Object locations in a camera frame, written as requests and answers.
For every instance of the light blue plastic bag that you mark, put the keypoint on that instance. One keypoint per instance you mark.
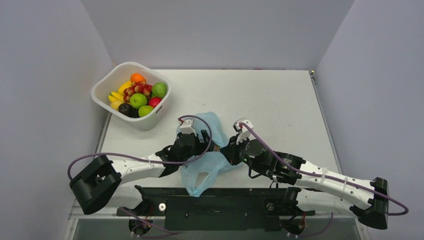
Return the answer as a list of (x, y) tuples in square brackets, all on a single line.
[(199, 175)]

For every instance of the yellow fake mango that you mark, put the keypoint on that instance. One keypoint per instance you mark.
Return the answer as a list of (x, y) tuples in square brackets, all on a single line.
[(123, 87)]

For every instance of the orange fake orange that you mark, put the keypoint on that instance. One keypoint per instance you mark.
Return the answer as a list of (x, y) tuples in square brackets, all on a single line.
[(136, 77)]

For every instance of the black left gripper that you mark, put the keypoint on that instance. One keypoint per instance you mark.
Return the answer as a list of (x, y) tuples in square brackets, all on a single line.
[(201, 146)]

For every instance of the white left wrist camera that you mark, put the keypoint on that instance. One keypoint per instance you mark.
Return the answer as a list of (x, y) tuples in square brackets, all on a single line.
[(187, 127)]

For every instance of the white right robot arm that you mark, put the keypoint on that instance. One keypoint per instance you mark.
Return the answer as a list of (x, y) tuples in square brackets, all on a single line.
[(324, 190)]

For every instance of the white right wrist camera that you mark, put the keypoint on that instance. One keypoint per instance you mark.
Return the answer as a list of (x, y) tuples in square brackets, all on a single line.
[(242, 132)]

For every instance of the dark purple fake plum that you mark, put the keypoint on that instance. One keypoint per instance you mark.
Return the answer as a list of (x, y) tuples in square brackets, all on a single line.
[(126, 109)]

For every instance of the white plastic basket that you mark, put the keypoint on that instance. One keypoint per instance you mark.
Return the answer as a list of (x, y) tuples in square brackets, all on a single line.
[(117, 77)]

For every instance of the yellow fake pear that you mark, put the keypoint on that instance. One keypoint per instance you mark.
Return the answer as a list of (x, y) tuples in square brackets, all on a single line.
[(115, 104)]

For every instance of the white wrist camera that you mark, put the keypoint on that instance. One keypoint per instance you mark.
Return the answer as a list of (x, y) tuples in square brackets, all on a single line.
[(187, 127), (242, 132)]

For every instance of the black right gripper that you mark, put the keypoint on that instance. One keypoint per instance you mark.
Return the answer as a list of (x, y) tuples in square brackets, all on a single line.
[(232, 147)]

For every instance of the yellow fake banana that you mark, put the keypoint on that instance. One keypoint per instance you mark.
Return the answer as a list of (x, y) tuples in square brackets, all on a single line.
[(115, 96)]

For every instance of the light green fake apple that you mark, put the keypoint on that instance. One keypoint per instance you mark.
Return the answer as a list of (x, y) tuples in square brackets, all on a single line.
[(144, 110)]

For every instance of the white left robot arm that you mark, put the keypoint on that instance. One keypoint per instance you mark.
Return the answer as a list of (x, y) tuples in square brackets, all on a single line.
[(95, 185)]

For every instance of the red fake fruit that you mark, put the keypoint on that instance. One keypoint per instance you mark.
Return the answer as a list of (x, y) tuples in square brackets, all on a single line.
[(140, 87)]

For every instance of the red fake apple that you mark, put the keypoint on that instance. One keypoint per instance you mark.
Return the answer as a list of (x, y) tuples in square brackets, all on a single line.
[(154, 102)]

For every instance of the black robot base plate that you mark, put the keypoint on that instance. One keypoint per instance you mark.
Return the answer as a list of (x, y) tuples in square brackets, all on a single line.
[(217, 209)]

